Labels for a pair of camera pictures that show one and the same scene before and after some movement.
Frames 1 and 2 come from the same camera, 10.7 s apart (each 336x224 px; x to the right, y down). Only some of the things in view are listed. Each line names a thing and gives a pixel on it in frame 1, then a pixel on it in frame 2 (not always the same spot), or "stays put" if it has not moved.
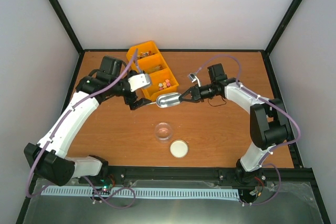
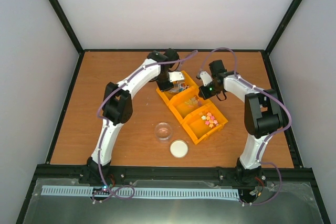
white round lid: x=179 y=148 stays put
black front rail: x=299 y=173 stays put
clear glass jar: x=163 y=132 stays put
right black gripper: x=192 y=91 stays put
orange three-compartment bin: x=151 y=62 → x=200 y=118
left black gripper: x=129 y=100 → x=164 y=88
